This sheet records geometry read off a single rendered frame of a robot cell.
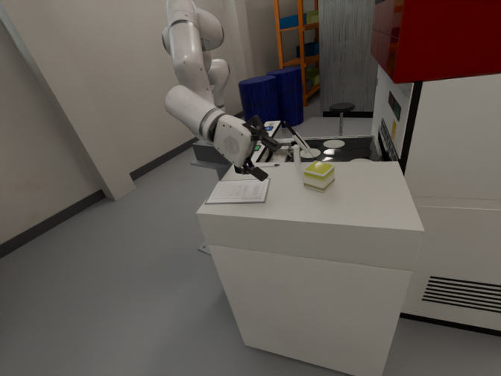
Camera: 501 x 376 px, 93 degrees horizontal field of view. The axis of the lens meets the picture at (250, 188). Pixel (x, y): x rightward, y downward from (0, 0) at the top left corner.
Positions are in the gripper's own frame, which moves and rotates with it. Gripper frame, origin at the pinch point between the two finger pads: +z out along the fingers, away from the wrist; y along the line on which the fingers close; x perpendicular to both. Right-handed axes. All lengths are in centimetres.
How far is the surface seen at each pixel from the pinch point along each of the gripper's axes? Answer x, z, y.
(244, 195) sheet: 9.2, -6.3, -23.8
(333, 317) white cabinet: 11, 43, -49
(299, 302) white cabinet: 7, 30, -50
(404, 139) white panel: 45, 25, 5
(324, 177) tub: 19.3, 11.9, -7.1
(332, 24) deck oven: 368, -116, -5
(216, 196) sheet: 5.0, -14.1, -28.4
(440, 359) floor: 46, 102, -73
